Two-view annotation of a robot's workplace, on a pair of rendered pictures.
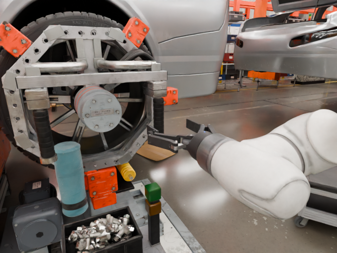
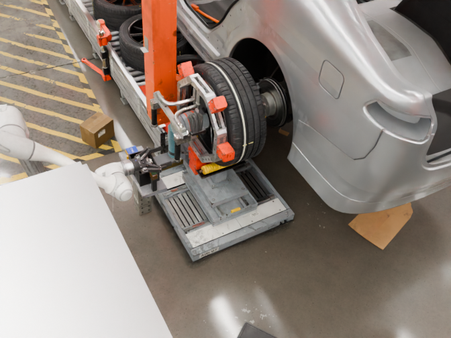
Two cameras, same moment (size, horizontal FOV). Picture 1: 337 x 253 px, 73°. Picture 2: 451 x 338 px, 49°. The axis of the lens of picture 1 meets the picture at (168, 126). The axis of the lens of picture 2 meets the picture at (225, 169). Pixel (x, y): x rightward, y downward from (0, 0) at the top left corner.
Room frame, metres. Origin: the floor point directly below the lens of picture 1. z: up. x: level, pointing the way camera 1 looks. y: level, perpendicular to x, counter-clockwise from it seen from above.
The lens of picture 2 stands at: (0.77, -2.02, 2.90)
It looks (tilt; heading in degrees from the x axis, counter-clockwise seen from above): 47 degrees down; 83
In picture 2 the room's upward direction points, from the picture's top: 7 degrees clockwise
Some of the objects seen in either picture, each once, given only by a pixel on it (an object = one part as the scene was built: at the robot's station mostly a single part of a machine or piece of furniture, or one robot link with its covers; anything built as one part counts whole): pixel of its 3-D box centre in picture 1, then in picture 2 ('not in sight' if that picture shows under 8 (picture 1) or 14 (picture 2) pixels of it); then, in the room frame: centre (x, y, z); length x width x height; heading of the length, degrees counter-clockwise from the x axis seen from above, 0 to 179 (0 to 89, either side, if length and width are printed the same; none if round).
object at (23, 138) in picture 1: (93, 103); (200, 119); (0.86, 0.29, 0.85); 0.54 x 0.07 x 0.54; 117
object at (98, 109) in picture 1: (97, 107); (189, 123); (0.80, 0.26, 0.85); 0.21 x 0.14 x 0.14; 27
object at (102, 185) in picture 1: (100, 180); (203, 158); (0.90, 0.31, 0.48); 0.16 x 0.12 x 0.17; 27
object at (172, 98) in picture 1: (165, 96); (225, 152); (1.01, 0.01, 0.85); 0.09 x 0.08 x 0.07; 117
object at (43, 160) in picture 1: (44, 134); (154, 116); (0.57, 0.34, 0.83); 0.04 x 0.04 x 0.16
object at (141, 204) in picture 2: not in sight; (141, 190); (0.48, 0.25, 0.21); 0.10 x 0.10 x 0.42; 27
